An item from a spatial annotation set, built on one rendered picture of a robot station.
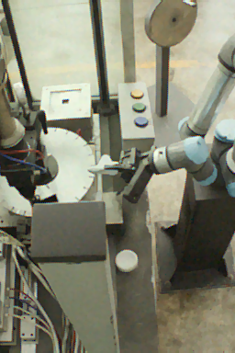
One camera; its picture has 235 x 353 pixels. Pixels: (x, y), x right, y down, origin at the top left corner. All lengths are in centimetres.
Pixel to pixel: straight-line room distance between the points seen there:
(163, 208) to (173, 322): 66
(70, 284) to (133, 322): 99
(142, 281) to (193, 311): 80
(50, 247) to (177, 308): 184
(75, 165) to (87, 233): 104
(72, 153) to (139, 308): 52
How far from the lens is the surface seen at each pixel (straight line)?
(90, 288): 28
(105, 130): 160
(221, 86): 115
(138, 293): 128
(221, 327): 207
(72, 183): 123
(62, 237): 23
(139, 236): 136
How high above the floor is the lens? 196
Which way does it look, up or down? 54 degrees down
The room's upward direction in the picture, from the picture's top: 9 degrees counter-clockwise
